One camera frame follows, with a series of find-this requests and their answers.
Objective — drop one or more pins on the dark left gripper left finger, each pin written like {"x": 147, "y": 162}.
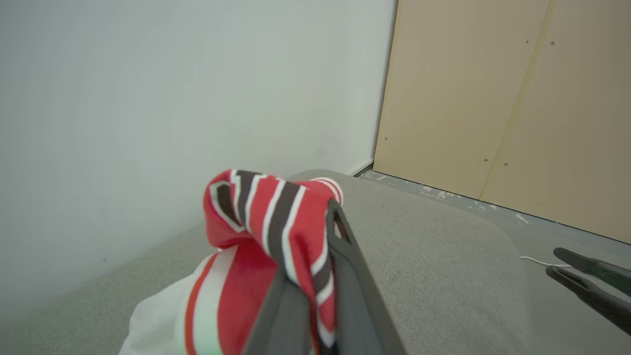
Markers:
{"x": 283, "y": 325}

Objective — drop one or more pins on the white wall baseboard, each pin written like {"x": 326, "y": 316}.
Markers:
{"x": 361, "y": 167}

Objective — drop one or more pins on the beige plywood panel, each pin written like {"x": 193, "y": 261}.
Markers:
{"x": 572, "y": 128}
{"x": 453, "y": 98}

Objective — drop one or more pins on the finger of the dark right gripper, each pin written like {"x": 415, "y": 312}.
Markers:
{"x": 599, "y": 301}
{"x": 601, "y": 270}

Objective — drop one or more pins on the grey fabric sofa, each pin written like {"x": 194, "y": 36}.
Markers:
{"x": 434, "y": 276}

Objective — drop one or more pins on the red white baseball jersey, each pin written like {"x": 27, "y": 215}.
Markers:
{"x": 246, "y": 276}

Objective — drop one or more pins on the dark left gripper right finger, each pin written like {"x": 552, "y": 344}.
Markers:
{"x": 357, "y": 305}

